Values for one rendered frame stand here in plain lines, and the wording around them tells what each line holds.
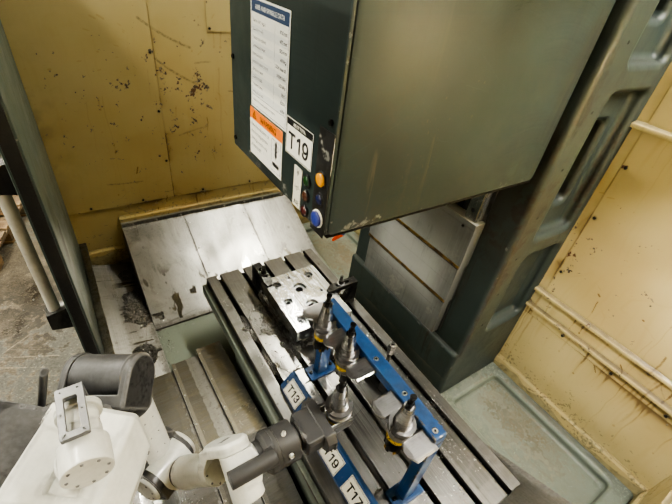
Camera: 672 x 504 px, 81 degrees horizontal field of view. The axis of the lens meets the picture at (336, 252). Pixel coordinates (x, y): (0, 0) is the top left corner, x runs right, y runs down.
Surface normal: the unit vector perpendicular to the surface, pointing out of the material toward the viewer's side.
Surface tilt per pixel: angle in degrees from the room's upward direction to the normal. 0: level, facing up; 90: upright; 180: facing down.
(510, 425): 0
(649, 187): 90
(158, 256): 24
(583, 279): 90
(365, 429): 0
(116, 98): 90
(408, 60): 90
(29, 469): 18
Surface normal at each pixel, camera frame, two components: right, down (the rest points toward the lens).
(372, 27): 0.54, 0.57
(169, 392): 0.04, -0.86
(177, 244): 0.33, -0.49
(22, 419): 0.37, -0.82
